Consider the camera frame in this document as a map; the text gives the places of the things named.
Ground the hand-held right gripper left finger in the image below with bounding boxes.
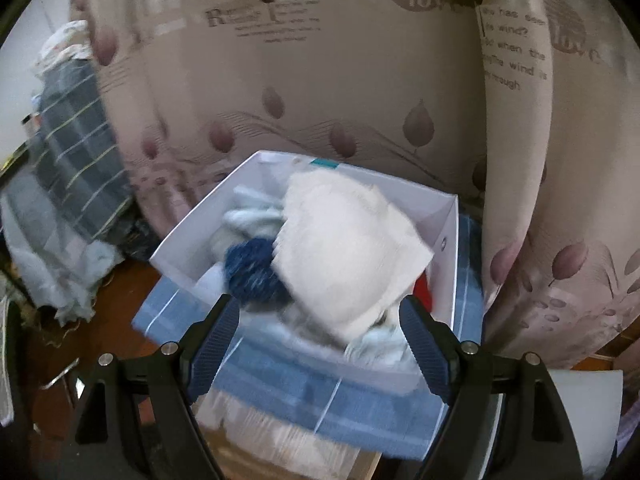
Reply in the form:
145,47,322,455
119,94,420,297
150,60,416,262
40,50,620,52
65,294,242,480

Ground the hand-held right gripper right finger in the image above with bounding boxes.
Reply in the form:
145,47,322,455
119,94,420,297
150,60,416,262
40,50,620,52
398,294,586,480

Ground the red underwear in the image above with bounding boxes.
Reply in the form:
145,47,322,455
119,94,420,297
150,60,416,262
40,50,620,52
412,272,437,312

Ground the white storage box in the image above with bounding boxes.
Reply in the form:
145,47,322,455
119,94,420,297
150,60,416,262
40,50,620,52
149,150,460,407

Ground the white ribbed garment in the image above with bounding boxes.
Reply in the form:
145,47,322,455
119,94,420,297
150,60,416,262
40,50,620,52
272,171,435,342

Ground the light blue garment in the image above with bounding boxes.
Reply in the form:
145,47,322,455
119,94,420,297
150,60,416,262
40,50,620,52
222,185,288,241

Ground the dark blue speckled underwear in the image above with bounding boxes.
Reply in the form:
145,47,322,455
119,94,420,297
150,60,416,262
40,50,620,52
224,237,293,306

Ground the brown wooden nightstand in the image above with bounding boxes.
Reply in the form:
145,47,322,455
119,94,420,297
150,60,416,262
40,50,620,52
15,255,211,480

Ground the white panel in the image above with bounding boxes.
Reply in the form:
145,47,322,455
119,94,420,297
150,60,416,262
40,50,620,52
550,370,626,480

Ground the white patterned cloth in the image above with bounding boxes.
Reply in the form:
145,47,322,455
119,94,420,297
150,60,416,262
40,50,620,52
0,195,123,326

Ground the blue checked blanket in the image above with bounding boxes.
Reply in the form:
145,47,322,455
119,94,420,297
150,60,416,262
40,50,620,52
32,57,133,243

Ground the leaf print curtain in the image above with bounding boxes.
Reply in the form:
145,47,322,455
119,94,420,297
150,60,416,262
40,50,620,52
70,0,640,371

